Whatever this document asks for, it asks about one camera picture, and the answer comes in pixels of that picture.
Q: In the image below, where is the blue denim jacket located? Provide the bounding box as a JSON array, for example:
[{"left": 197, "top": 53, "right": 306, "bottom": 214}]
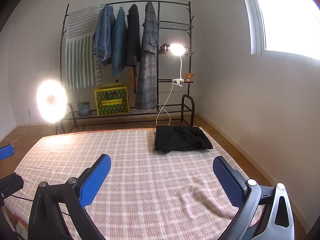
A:
[{"left": 92, "top": 5, "right": 116, "bottom": 67}]

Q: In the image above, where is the yellow green box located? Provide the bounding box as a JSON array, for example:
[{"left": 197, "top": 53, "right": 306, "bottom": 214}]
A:
[{"left": 94, "top": 82, "right": 130, "bottom": 116}]

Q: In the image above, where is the teddy bear toy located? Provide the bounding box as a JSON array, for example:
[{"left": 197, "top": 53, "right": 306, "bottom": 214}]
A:
[{"left": 184, "top": 73, "right": 194, "bottom": 83}]

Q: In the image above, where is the pink plaid bed cover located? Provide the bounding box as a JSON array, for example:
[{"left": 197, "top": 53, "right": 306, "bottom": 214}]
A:
[{"left": 5, "top": 129, "right": 239, "bottom": 239}]

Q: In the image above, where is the window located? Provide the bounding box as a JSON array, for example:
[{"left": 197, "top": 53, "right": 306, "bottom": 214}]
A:
[{"left": 245, "top": 0, "right": 319, "bottom": 66}]

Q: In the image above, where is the teal jacket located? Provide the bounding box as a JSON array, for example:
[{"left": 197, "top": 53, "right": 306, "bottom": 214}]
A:
[{"left": 112, "top": 6, "right": 127, "bottom": 77}]

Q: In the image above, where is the grey plaid coat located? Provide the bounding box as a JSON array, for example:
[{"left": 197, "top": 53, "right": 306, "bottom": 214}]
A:
[{"left": 135, "top": 2, "right": 158, "bottom": 110}]

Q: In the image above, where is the black wire rack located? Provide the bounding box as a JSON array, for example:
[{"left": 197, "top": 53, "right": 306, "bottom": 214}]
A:
[{"left": 59, "top": 0, "right": 196, "bottom": 133}]

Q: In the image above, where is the black cable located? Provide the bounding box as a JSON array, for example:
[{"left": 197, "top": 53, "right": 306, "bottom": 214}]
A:
[{"left": 7, "top": 193, "right": 71, "bottom": 217}]

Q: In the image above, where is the black garment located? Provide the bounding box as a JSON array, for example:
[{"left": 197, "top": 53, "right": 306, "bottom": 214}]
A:
[{"left": 155, "top": 126, "right": 213, "bottom": 153}]

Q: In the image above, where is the ring light tripod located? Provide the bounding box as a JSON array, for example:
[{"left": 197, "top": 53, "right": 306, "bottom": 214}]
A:
[{"left": 56, "top": 120, "right": 66, "bottom": 134}]

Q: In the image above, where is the potted plant teal pot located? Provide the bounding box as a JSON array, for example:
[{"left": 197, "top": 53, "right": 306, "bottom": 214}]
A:
[{"left": 76, "top": 99, "right": 90, "bottom": 116}]

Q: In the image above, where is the black hanging jacket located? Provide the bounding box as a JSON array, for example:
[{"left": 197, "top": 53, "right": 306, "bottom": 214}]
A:
[{"left": 126, "top": 4, "right": 140, "bottom": 67}]

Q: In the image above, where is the striped green white rug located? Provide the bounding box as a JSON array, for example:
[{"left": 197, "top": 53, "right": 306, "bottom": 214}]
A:
[{"left": 64, "top": 4, "right": 104, "bottom": 90}]

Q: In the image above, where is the white clip lamp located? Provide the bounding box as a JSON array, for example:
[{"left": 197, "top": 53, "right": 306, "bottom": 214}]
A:
[{"left": 156, "top": 43, "right": 186, "bottom": 126}]

